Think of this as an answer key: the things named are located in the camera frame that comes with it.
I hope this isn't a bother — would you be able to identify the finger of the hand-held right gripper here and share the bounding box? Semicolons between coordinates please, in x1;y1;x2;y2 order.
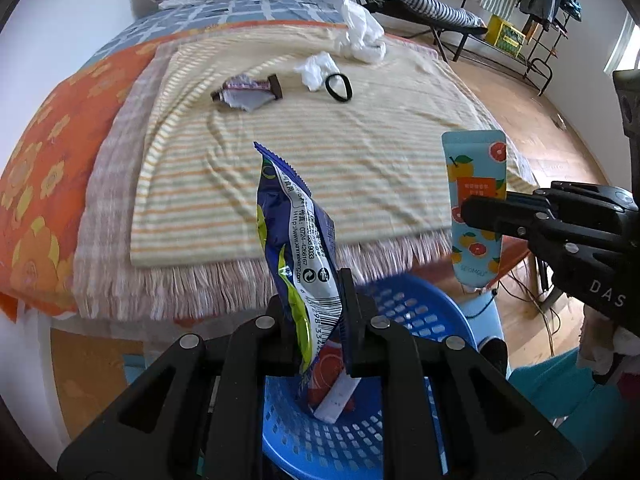
460;195;601;267
507;182;638;211

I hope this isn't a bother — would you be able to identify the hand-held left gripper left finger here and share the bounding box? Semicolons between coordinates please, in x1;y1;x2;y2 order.
57;295;306;480

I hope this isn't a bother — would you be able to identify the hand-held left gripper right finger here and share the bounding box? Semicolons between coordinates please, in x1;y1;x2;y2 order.
337;267;586;480

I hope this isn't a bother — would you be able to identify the orange and white packet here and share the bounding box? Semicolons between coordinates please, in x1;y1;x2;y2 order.
306;342;358;413

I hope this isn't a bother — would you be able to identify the long white packet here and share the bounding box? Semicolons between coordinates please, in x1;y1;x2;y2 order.
314;375;361;422

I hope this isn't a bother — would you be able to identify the fruit print tube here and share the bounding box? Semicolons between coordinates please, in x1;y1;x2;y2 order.
441;130;508;291

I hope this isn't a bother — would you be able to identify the blue snack packet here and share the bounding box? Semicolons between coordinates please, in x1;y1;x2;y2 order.
253;141;346;376

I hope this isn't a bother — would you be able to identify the blue plastic basket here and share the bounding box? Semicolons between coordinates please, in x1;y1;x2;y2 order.
260;272;478;480

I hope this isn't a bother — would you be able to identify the person's right hand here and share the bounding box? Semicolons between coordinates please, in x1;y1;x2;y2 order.
580;305;626;386

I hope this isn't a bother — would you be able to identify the white cloth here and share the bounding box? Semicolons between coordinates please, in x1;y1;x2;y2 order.
614;329;640;361

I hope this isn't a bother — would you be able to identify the teal cloth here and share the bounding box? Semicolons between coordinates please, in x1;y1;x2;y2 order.
507;350;631;428

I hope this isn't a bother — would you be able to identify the pink cloth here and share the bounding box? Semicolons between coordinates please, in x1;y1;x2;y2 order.
620;375;640;413

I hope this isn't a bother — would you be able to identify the black clothes rack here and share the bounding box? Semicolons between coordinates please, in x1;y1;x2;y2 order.
460;0;583;96

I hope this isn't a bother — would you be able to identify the yellow striped towel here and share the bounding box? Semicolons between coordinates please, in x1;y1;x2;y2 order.
130;25;531;268

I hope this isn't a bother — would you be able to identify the yellow crate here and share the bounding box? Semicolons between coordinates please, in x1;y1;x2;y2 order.
486;14;528;56

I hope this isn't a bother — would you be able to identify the striped pillow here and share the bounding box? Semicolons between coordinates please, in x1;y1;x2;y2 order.
385;0;488;30

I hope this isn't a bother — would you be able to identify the small brown-capped tube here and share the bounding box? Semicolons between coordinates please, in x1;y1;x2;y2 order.
211;74;284;112

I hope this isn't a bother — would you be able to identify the white plastic bag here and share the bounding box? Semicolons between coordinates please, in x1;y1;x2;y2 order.
334;0;387;64

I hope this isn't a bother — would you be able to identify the crumpled white tissue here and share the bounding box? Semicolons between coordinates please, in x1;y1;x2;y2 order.
294;51;341;92

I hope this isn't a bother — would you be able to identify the orange floral blanket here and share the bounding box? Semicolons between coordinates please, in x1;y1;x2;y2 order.
0;22;346;321

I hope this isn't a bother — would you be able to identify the blue checked bed sheet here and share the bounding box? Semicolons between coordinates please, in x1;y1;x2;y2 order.
87;0;346;63

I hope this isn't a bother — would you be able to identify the black cable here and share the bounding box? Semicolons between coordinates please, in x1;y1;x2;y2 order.
470;260;558;361

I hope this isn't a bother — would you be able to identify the black hair tie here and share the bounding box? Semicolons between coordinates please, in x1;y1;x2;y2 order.
325;72;354;104

